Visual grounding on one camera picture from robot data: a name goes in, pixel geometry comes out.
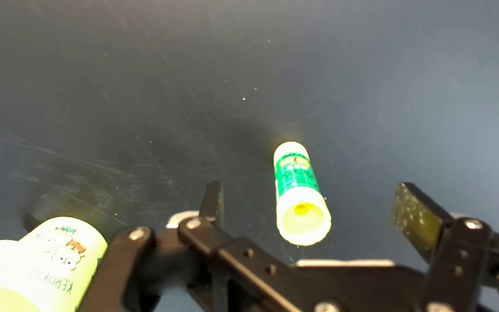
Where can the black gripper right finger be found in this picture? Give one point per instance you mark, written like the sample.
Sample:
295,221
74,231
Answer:
434,236

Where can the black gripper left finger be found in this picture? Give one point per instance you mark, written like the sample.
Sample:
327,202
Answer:
221,261

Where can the green yellow glue bottle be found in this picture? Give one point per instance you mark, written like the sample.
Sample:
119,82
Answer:
299,184

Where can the yellow-green plastic mug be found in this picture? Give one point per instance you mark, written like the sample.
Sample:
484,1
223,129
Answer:
42,266

